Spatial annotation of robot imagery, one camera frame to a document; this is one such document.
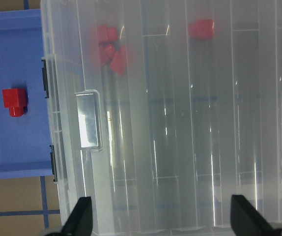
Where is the clear plastic box lid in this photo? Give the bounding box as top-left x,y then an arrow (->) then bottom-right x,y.
39,0 -> 282,236

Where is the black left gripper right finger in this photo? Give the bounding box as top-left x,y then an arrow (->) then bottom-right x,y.
230,195 -> 282,236

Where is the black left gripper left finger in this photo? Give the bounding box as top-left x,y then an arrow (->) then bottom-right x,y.
60,197 -> 92,236

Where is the blue plastic tray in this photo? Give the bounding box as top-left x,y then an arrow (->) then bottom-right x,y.
0,9 -> 52,179

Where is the lone red block in box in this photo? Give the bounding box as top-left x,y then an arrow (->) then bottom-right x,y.
189,19 -> 214,41

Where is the clear plastic storage box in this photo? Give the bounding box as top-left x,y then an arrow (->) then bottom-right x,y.
40,0 -> 83,225

